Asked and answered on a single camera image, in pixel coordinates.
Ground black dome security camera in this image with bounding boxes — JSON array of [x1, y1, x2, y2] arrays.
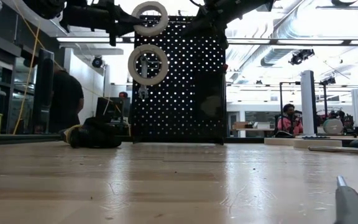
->
[[91, 55, 104, 69]]

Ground black camera on pole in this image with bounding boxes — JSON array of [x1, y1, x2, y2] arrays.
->
[[319, 75, 337, 127]]

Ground black metal table frame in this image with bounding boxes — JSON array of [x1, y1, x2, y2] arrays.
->
[[0, 133, 358, 146]]

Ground white tower fan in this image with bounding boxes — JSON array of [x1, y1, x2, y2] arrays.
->
[[300, 70, 318, 136]]

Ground black perforated peg board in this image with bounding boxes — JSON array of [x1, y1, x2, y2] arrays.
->
[[131, 14, 229, 145]]

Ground white masking tape roll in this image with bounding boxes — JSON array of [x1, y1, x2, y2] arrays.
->
[[293, 139, 343, 148], [127, 44, 170, 86], [131, 1, 170, 38], [263, 137, 295, 146]]

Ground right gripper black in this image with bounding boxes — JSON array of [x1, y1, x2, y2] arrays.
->
[[181, 0, 231, 51]]

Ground black tall upright panel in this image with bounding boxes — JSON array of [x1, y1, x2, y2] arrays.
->
[[32, 48, 56, 134]]

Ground black plastic hanging bin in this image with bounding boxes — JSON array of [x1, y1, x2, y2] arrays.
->
[[196, 70, 229, 126]]

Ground white round disc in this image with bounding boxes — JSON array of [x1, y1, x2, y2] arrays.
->
[[323, 118, 344, 135]]

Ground long ceiling light strip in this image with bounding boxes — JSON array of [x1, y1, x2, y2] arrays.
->
[[56, 36, 358, 46]]

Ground black ceiling-mounted camera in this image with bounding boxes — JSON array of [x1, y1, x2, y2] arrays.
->
[[288, 49, 316, 66]]

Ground silver ceiling air duct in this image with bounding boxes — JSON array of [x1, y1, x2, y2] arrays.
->
[[259, 46, 295, 68]]

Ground person's feet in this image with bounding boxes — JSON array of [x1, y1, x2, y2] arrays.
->
[[48, 67, 85, 134]]

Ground black backpack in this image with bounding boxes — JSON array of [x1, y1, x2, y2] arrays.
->
[[59, 116, 123, 149]]

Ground yellow cable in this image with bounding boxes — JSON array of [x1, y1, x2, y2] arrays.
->
[[11, 0, 132, 136]]

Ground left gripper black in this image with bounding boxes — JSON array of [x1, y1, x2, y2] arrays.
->
[[59, 0, 146, 47]]

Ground chrome double-prong peg hook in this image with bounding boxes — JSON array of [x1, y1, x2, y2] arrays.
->
[[140, 55, 162, 68]]

